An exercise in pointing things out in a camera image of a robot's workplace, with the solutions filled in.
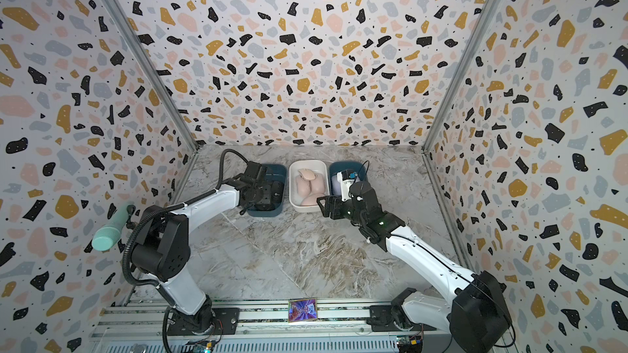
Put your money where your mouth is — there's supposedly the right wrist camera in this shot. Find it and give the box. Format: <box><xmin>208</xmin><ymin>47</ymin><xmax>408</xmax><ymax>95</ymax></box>
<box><xmin>336</xmin><ymin>169</ymin><xmax>360</xmax><ymax>201</ymax></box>

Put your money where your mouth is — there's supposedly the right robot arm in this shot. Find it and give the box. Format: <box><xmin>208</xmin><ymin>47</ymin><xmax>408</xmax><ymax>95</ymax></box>
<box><xmin>317</xmin><ymin>181</ymin><xmax>514</xmax><ymax>352</ymax></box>

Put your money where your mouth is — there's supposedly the purple mouse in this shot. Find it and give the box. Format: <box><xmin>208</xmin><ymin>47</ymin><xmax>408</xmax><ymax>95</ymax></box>
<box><xmin>330</xmin><ymin>175</ymin><xmax>342</xmax><ymax>196</ymax></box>

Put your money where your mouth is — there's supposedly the pink mouse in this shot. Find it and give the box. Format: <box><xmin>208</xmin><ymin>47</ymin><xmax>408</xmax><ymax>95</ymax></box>
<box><xmin>301</xmin><ymin>193</ymin><xmax>325</xmax><ymax>207</ymax></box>
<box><xmin>299</xmin><ymin>168</ymin><xmax>317</xmax><ymax>181</ymax></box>
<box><xmin>295</xmin><ymin>176</ymin><xmax>312</xmax><ymax>199</ymax></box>
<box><xmin>310</xmin><ymin>176</ymin><xmax>326</xmax><ymax>196</ymax></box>

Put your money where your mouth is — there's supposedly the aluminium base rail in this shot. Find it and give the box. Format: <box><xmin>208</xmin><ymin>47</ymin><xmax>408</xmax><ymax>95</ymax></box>
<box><xmin>87</xmin><ymin>297</ymin><xmax>463</xmax><ymax>352</ymax></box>

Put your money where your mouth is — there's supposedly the teal storage box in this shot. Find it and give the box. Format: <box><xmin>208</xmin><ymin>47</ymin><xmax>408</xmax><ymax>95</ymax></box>
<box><xmin>329</xmin><ymin>160</ymin><xmax>368</xmax><ymax>188</ymax></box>
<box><xmin>246</xmin><ymin>163</ymin><xmax>287</xmax><ymax>218</ymax></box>

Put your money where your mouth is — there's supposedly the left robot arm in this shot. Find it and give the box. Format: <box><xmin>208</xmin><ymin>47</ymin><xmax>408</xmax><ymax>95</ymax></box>
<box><xmin>122</xmin><ymin>161</ymin><xmax>275</xmax><ymax>334</ymax></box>

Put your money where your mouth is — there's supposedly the right teal storage box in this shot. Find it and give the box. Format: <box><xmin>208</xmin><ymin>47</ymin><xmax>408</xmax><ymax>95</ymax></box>
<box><xmin>329</xmin><ymin>160</ymin><xmax>368</xmax><ymax>188</ymax></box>

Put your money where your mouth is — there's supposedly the black mouse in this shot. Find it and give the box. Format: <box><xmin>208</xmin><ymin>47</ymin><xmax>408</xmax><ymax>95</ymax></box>
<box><xmin>271</xmin><ymin>181</ymin><xmax>285</xmax><ymax>204</ymax></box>

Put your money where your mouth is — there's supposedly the black corrugated cable hose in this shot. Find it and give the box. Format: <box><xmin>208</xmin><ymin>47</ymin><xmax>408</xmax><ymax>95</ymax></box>
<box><xmin>121</xmin><ymin>149</ymin><xmax>249</xmax><ymax>353</ymax></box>

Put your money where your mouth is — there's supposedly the mint green bottle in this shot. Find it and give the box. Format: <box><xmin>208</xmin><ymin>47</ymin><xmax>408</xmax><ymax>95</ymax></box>
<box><xmin>92</xmin><ymin>204</ymin><xmax>136</xmax><ymax>252</ymax></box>

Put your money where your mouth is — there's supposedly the left teal storage box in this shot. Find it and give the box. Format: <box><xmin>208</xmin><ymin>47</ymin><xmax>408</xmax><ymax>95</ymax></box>
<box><xmin>246</xmin><ymin>163</ymin><xmax>287</xmax><ymax>218</ymax></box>

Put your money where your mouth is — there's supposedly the colourful small card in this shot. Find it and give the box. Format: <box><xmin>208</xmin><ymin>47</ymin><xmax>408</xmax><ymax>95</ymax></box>
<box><xmin>288</xmin><ymin>298</ymin><xmax>319</xmax><ymax>323</ymax></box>

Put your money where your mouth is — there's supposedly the white storage box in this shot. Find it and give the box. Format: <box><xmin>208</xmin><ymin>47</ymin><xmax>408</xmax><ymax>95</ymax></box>
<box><xmin>289</xmin><ymin>160</ymin><xmax>330</xmax><ymax>213</ymax></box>

